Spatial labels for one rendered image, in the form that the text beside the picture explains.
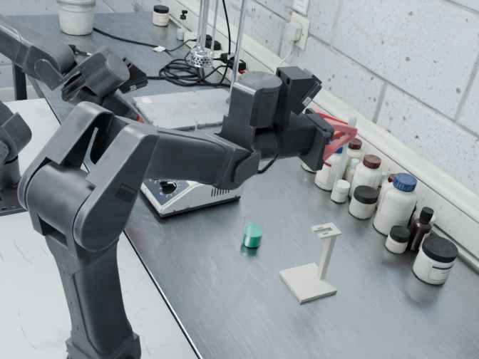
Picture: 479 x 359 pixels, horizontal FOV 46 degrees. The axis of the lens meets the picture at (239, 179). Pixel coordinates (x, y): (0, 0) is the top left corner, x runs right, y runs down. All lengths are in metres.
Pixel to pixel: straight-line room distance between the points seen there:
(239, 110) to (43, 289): 0.48
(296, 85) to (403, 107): 0.65
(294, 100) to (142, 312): 0.44
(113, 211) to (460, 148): 0.91
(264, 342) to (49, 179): 0.53
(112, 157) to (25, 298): 0.52
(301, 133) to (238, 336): 0.36
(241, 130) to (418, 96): 0.68
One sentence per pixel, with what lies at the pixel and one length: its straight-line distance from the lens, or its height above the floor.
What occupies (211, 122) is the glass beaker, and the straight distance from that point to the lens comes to 1.25.
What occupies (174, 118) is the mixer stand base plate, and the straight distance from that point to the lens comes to 1.55.
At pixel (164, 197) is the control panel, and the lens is 1.18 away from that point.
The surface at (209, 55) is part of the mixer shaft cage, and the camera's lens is 1.54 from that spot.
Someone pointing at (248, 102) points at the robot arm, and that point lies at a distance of 0.74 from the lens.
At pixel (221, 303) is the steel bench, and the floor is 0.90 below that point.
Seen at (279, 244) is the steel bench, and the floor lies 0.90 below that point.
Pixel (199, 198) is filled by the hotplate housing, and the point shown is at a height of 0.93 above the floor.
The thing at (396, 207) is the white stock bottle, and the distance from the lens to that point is 1.23.
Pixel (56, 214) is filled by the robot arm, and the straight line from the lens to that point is 0.55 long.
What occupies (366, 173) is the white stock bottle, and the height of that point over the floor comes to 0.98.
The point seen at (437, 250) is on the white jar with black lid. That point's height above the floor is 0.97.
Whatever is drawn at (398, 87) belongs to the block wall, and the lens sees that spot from 1.42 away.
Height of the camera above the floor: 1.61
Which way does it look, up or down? 32 degrees down
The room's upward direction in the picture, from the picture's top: 9 degrees clockwise
